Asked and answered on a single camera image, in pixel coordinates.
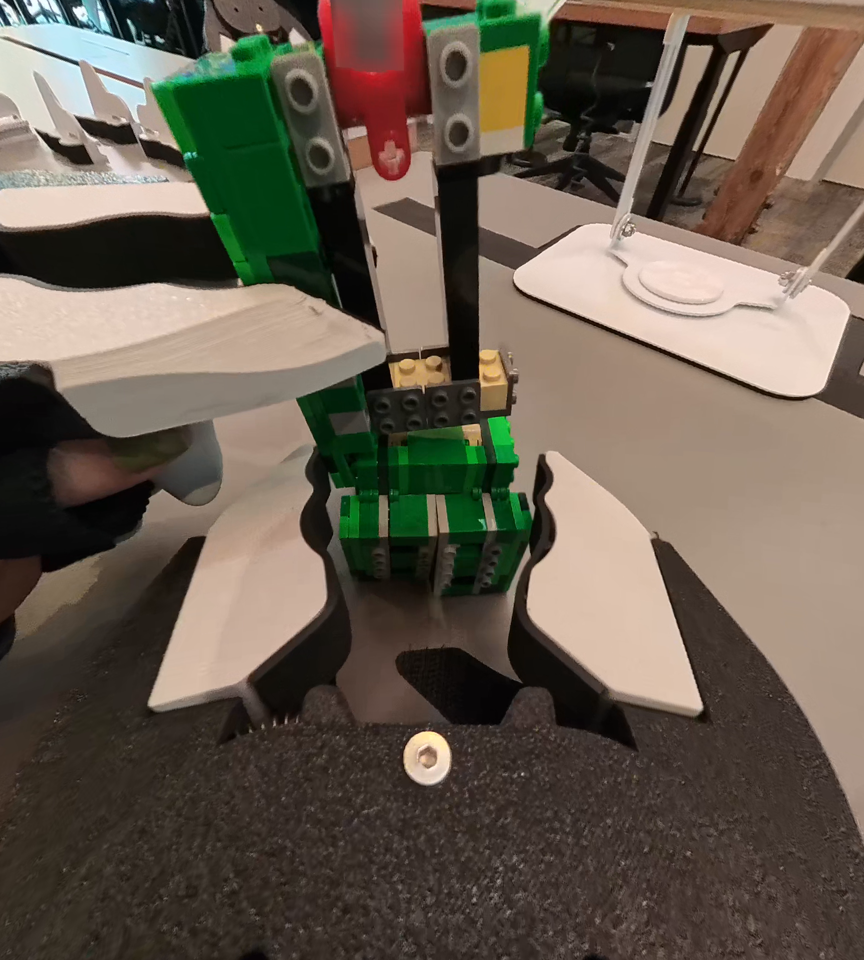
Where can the wooden post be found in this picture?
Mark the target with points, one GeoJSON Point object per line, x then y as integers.
{"type": "Point", "coordinates": [784, 127]}

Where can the brown wooden table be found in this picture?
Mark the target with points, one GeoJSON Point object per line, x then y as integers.
{"type": "Point", "coordinates": [701, 30]}

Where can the person's left hand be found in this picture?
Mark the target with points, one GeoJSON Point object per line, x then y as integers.
{"type": "Point", "coordinates": [94, 476]}

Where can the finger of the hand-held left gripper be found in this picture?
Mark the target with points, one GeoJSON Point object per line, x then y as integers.
{"type": "Point", "coordinates": [102, 206]}
{"type": "Point", "coordinates": [177, 345]}

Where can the black office chair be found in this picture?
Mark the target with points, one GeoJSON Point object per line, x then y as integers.
{"type": "Point", "coordinates": [585, 112]}

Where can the long white table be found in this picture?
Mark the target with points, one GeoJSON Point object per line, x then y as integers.
{"type": "Point", "coordinates": [64, 52]}

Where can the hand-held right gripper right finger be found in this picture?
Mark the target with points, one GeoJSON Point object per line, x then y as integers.
{"type": "Point", "coordinates": [604, 600]}

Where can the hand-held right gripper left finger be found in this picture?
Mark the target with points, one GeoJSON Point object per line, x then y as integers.
{"type": "Point", "coordinates": [252, 600]}

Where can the grey desk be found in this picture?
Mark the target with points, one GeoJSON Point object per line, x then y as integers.
{"type": "Point", "coordinates": [664, 487]}

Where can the green brick creeper figure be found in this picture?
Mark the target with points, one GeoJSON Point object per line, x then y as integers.
{"type": "Point", "coordinates": [432, 517]}

